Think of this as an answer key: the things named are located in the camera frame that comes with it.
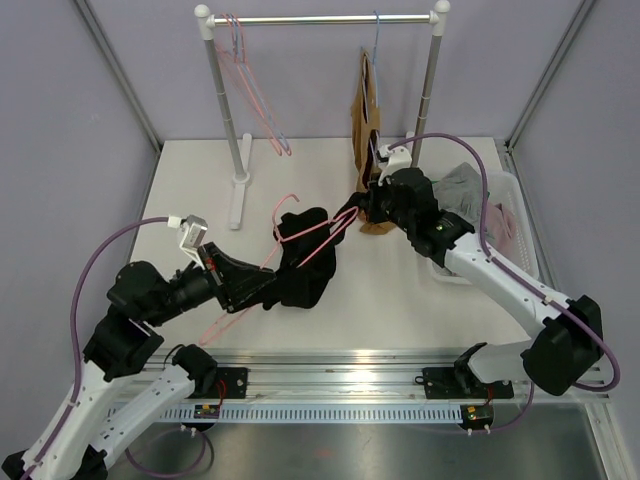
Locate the left aluminium frame post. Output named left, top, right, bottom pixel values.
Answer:
left=71, top=0, right=163, bottom=154

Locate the brown tank top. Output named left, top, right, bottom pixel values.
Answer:
left=348, top=47, right=396, bottom=235

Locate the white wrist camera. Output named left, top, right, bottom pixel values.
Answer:
left=167, top=215, right=208, bottom=267
left=377, top=145, right=412, bottom=186

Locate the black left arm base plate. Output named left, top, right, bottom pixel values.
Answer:
left=199, top=367, right=249, bottom=400

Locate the white plastic basket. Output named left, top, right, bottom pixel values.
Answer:
left=429, top=171, right=541, bottom=286

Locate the pink hanger with black top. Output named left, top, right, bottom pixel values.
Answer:
left=198, top=193, right=359, bottom=346

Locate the pink wire hanger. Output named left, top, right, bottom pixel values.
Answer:
left=230, top=13, right=294, bottom=157

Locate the black tank top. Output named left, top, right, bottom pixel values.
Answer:
left=263, top=199, right=360, bottom=310

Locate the grey tank top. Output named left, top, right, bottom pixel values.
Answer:
left=432, top=163, right=490, bottom=230

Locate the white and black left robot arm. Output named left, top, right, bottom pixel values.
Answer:
left=2, top=243, right=276, bottom=479

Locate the blue hanger with brown top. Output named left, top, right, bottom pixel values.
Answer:
left=360, top=11, right=384, bottom=166

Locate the white slotted cable duct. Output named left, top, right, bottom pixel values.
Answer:
left=159, top=404, right=462, bottom=424

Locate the mauve pink tank top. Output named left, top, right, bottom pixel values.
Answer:
left=486, top=203, right=517, bottom=256

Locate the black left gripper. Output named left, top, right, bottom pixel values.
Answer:
left=145, top=241, right=277, bottom=327

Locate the right aluminium frame post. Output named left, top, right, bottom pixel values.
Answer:
left=505, top=0, right=598, bottom=153

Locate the aluminium mounting rail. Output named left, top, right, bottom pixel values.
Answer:
left=67, top=349, right=612, bottom=404

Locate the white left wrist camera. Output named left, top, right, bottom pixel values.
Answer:
left=167, top=215, right=208, bottom=267

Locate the pink hanger with grey top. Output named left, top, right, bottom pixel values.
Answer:
left=217, top=14, right=284, bottom=154

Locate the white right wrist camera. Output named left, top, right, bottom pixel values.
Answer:
left=377, top=145, right=412, bottom=186

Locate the white and metal clothes rack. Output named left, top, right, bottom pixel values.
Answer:
left=194, top=1, right=451, bottom=231

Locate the aluminium frame post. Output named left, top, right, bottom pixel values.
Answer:
left=71, top=0, right=163, bottom=154
left=505, top=0, right=598, bottom=153

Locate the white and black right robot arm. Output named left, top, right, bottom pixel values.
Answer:
left=347, top=168, right=604, bottom=396

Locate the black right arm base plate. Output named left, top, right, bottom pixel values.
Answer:
left=414, top=366, right=514, bottom=400

